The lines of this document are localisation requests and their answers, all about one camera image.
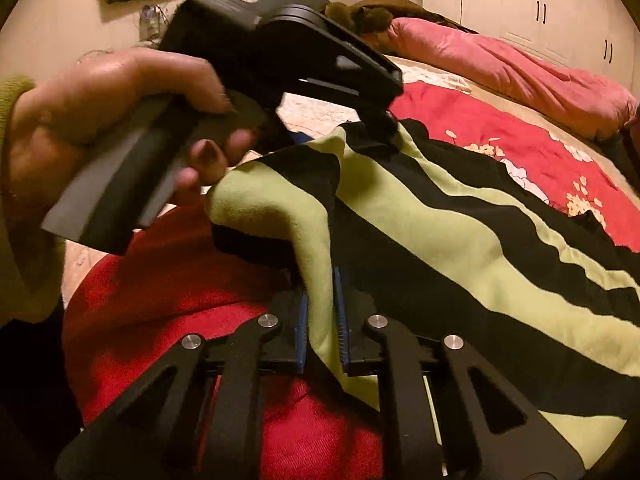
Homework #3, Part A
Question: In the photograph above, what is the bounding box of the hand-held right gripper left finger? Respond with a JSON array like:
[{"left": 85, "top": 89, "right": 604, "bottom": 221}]
[{"left": 55, "top": 280, "right": 311, "bottom": 480}]

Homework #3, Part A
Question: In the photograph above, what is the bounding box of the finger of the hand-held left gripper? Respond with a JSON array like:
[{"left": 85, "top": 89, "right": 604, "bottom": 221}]
[
  {"left": 267, "top": 110, "right": 311, "bottom": 150},
  {"left": 357, "top": 102, "right": 401, "bottom": 153}
]

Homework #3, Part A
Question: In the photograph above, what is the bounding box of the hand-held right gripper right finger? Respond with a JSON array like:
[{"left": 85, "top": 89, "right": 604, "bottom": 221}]
[{"left": 332, "top": 266, "right": 586, "bottom": 480}]

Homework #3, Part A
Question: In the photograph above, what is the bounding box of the green black striped sweater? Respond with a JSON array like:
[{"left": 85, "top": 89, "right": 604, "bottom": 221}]
[{"left": 205, "top": 120, "right": 640, "bottom": 468}]

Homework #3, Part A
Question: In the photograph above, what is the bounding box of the red fuzzy garment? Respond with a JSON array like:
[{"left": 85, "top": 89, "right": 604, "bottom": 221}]
[{"left": 62, "top": 205, "right": 386, "bottom": 480}]

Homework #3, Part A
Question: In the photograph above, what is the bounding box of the person's left forearm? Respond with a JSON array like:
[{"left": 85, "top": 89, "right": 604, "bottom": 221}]
[{"left": 0, "top": 76, "right": 66, "bottom": 326}]

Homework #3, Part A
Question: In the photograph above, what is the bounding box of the person's left hand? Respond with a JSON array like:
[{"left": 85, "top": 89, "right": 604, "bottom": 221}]
[{"left": 7, "top": 49, "right": 256, "bottom": 206}]

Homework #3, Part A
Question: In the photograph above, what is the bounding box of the orange printed blanket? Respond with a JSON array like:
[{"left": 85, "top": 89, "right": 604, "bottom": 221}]
[{"left": 65, "top": 55, "right": 471, "bottom": 281}]

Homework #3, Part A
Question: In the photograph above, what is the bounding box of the brown plush toy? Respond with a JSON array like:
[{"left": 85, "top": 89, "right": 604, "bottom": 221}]
[{"left": 322, "top": 2, "right": 393, "bottom": 33}]

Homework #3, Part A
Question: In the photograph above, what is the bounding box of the red floral blanket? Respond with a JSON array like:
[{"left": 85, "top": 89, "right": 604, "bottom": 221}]
[{"left": 390, "top": 81, "right": 640, "bottom": 253}]

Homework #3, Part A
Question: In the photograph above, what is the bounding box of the brown blanket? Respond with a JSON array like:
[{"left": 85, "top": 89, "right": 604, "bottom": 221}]
[{"left": 357, "top": 0, "right": 466, "bottom": 36}]

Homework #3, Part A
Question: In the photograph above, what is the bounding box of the pink duvet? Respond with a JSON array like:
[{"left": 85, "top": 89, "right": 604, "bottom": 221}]
[{"left": 387, "top": 16, "right": 640, "bottom": 142}]

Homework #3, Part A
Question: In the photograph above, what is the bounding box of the white wardrobe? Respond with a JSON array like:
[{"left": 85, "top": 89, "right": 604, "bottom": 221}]
[{"left": 422, "top": 0, "right": 636, "bottom": 93}]

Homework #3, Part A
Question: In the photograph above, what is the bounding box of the dark colourful cushion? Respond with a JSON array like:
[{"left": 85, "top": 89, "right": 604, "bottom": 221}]
[{"left": 620, "top": 105, "right": 640, "bottom": 186}]

